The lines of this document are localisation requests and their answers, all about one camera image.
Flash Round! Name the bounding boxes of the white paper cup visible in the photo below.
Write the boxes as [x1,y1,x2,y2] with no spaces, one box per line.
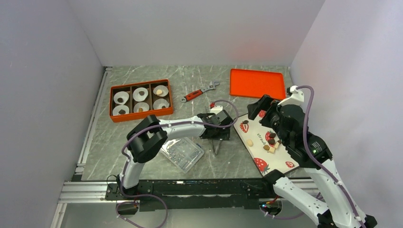
[113,91,130,105]
[153,85,169,97]
[153,98,170,110]
[133,87,149,102]
[112,105,130,116]
[133,102,150,113]

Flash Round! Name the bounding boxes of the orange tray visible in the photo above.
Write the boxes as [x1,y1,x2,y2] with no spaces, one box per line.
[229,68,286,100]

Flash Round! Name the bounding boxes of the orange chocolate box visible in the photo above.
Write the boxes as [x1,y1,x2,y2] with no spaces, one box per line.
[109,79,174,123]

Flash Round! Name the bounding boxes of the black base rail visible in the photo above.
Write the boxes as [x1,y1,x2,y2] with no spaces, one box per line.
[105,178,276,211]

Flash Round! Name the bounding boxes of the strawberry print white tray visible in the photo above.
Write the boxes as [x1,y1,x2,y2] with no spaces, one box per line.
[233,111,299,176]

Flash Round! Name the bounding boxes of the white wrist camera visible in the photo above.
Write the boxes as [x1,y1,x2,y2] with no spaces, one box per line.
[278,85,305,106]
[209,103,223,114]

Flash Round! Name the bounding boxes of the clear plastic screw box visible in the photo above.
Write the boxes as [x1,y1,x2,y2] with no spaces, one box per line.
[160,137,204,173]

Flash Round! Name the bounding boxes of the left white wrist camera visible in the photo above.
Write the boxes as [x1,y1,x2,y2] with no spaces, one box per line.
[209,103,223,114]

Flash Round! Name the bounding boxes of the metal tongs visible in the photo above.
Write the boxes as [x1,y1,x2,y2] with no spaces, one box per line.
[211,140,222,156]

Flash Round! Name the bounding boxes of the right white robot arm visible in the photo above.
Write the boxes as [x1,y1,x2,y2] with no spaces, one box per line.
[247,95,378,228]

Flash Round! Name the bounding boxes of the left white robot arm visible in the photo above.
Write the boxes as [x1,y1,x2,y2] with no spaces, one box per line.
[117,110,238,200]

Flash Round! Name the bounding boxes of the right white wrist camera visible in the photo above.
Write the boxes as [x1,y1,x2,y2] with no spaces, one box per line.
[278,85,305,106]

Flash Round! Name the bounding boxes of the red handled adjustable wrench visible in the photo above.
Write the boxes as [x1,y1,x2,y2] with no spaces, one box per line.
[181,81,220,103]

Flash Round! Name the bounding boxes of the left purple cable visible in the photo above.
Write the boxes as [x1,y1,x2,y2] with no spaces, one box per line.
[115,100,239,228]

